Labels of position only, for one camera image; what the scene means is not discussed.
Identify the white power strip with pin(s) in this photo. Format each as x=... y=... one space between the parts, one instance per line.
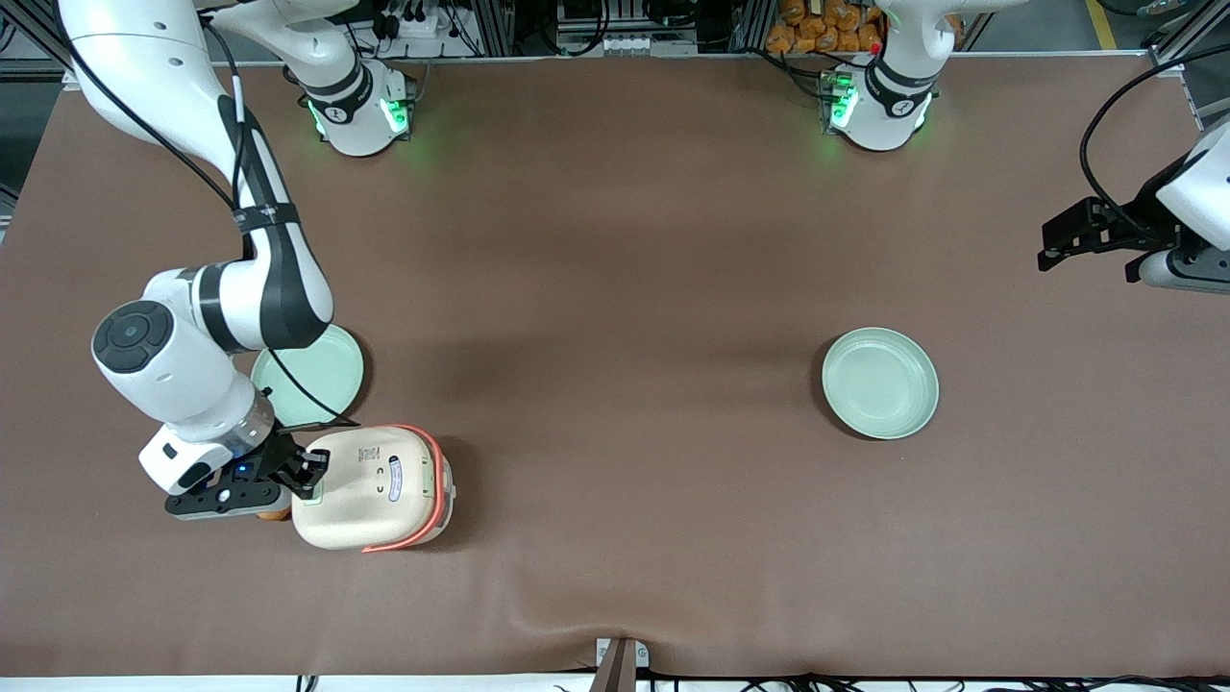
x=423 y=23

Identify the brown bread roll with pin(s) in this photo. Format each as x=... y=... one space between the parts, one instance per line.
x=275 y=515

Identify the cream rice cooker orange rim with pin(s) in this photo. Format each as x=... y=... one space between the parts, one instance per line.
x=375 y=490

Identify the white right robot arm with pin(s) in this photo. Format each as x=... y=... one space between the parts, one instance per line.
x=178 y=384

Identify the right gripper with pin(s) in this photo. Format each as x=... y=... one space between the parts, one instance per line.
x=280 y=457

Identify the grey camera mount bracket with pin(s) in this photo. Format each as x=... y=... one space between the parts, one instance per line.
x=621 y=665

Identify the crate of orange items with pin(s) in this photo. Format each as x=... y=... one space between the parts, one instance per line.
x=824 y=29

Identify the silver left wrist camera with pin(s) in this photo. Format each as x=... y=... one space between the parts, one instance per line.
x=1187 y=272

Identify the brown table cover mat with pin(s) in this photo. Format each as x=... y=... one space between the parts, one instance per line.
x=634 y=288

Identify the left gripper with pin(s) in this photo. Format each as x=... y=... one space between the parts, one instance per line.
x=1137 y=224

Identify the pale green plate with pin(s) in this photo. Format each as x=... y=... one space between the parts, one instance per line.
x=879 y=383
x=332 y=375

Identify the white terminal block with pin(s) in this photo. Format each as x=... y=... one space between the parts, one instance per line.
x=629 y=44

